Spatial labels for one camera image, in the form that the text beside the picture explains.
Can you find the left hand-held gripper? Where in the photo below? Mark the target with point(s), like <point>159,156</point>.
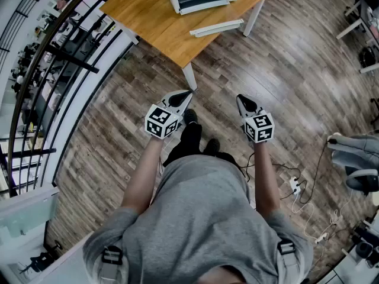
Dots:
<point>157,123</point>

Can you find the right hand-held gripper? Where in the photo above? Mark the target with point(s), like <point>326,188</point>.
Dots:
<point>260,127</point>

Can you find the white glass oven door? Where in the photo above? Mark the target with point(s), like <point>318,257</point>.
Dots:
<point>216,28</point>

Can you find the person's left forearm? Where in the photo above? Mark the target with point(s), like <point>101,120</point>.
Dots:
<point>142,173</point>

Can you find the person's right forearm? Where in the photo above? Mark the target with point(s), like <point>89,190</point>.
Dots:
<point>266,176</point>

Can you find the person's left black shoe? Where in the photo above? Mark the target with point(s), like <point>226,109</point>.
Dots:
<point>191,115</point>

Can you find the person's black shoe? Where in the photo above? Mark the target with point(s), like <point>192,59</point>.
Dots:
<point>212,145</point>
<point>191,115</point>

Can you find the white table leg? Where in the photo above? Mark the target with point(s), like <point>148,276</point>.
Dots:
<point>190,75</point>
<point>254,15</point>
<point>128,32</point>

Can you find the person's black trousers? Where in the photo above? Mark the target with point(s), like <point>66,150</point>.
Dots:
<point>191,140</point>

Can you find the person's right black shoe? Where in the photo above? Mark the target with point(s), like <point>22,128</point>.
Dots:
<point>212,145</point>

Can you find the white power strip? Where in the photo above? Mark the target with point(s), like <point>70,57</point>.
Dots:
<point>295,185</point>

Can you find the black metal railing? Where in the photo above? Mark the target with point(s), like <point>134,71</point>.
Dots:
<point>71,58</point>

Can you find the person's gray shirt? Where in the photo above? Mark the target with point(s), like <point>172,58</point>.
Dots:
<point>201,217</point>

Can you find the white framed desk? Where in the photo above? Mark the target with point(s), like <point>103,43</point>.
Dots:
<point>349,29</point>

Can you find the black bag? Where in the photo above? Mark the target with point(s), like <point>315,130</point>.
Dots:
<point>367,57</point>

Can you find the gray office chair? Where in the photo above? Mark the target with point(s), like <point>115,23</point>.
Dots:
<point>359,182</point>

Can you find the frosted glass panel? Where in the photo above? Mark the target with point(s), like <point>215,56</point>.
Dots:
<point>26,214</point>

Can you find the white cabinet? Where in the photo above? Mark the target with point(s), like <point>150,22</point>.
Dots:
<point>71,269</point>

